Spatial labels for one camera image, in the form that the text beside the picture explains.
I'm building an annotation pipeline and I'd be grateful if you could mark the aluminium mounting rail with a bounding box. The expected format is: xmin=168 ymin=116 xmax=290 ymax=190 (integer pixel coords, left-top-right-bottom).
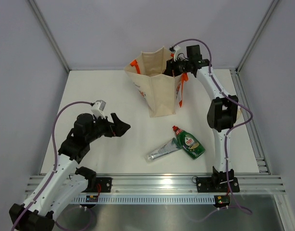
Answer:
xmin=24 ymin=173 xmax=286 ymax=194

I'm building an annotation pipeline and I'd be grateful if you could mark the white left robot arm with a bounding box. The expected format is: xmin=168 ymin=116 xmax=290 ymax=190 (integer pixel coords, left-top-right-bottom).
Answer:
xmin=9 ymin=113 xmax=131 ymax=231

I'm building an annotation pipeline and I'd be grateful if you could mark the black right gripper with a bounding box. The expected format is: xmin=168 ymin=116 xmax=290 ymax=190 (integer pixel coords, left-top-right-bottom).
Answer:
xmin=160 ymin=55 xmax=191 ymax=81

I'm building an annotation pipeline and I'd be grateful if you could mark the green Fairy dish soap bottle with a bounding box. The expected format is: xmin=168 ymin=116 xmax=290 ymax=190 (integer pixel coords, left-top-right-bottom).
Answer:
xmin=172 ymin=126 xmax=205 ymax=160

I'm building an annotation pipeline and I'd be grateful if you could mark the aluminium frame post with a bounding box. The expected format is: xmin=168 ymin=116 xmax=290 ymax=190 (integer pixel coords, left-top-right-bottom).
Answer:
xmin=26 ymin=0 xmax=71 ymax=74
xmin=235 ymin=0 xmax=281 ymax=74

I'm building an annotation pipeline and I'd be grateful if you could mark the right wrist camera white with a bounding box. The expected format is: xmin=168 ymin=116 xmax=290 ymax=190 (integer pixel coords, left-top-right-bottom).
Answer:
xmin=169 ymin=45 xmax=181 ymax=61

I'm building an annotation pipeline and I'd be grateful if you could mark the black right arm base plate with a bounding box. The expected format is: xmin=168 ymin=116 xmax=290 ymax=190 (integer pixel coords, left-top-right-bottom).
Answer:
xmin=195 ymin=177 xmax=240 ymax=193

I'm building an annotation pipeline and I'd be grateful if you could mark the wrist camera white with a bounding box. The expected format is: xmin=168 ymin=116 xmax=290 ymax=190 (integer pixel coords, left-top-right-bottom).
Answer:
xmin=169 ymin=45 xmax=181 ymax=61
xmin=91 ymin=100 xmax=106 ymax=119

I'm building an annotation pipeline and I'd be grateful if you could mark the right side aluminium rail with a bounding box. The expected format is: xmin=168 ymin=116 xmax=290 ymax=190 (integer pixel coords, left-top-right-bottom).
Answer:
xmin=230 ymin=68 xmax=273 ymax=175

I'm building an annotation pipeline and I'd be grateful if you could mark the silver toothpaste tube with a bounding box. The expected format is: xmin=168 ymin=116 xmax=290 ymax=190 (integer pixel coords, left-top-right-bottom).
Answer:
xmin=144 ymin=138 xmax=180 ymax=163

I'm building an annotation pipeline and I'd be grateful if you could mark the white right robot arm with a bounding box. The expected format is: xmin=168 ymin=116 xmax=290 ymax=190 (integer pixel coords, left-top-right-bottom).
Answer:
xmin=164 ymin=45 xmax=240 ymax=193

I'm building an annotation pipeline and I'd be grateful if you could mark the left aluminium frame post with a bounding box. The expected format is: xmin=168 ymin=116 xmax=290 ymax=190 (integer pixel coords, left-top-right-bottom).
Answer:
xmin=26 ymin=0 xmax=71 ymax=74

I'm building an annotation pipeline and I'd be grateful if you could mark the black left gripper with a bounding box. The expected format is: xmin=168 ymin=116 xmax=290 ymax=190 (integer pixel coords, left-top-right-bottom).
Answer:
xmin=86 ymin=113 xmax=130 ymax=143

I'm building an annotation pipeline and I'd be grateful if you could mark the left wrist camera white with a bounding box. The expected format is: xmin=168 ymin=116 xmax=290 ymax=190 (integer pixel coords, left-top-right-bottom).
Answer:
xmin=91 ymin=100 xmax=106 ymax=119

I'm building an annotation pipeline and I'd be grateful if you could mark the slotted white cable duct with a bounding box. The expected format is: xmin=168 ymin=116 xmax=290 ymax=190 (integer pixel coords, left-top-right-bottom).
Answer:
xmin=70 ymin=194 xmax=215 ymax=205

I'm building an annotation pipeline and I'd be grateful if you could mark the beige canvas tote bag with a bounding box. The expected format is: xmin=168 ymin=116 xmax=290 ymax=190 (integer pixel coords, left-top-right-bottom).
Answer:
xmin=124 ymin=47 xmax=189 ymax=117

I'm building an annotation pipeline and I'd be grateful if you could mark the right aluminium frame post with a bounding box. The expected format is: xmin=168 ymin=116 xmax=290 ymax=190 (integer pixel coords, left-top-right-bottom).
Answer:
xmin=235 ymin=0 xmax=281 ymax=74

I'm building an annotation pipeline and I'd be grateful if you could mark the cream pump lotion bottle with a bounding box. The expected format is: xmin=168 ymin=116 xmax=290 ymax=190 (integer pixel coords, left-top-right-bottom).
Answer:
xmin=236 ymin=106 xmax=242 ymax=122

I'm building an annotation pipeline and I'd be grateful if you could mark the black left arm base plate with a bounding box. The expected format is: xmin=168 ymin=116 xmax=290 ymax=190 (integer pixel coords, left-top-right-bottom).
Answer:
xmin=83 ymin=177 xmax=113 ymax=193

